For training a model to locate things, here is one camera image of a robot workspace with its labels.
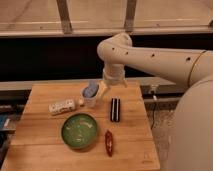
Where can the black rectangular block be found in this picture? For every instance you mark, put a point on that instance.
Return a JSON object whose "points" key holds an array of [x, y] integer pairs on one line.
{"points": [[115, 110]]}

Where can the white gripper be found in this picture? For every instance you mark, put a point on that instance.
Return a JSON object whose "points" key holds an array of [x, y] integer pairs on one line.
{"points": [[111, 79]]}

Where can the right metal window post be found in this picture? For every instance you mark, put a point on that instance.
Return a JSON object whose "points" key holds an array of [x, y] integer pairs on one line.
{"points": [[130, 15]]}

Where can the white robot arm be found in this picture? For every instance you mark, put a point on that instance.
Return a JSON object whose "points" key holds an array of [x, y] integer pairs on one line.
{"points": [[191, 138]]}

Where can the white cup with blue cloth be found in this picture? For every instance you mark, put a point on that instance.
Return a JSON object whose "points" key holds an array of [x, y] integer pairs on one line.
{"points": [[89, 94]]}

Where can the red chili pepper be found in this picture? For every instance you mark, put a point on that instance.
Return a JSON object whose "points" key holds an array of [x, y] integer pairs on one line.
{"points": [[109, 143]]}

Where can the left metal window post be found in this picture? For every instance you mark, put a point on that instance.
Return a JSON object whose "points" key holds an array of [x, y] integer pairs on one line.
{"points": [[64, 16]]}

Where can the green ceramic bowl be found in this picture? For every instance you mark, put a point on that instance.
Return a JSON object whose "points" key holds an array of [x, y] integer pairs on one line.
{"points": [[79, 131]]}

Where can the metal window post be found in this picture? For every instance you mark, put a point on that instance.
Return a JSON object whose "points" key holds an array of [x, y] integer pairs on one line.
{"points": [[64, 16], [130, 15]]}

